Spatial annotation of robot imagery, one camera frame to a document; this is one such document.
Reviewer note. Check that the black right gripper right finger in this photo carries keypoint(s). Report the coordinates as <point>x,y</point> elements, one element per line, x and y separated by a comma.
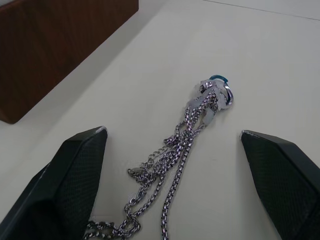
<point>282,180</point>

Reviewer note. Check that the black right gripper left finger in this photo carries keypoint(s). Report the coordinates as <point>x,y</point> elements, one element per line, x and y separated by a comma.
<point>62,185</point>

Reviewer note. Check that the brown wooden jewelry box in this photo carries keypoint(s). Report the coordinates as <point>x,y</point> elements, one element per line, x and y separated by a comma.
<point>47,47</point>

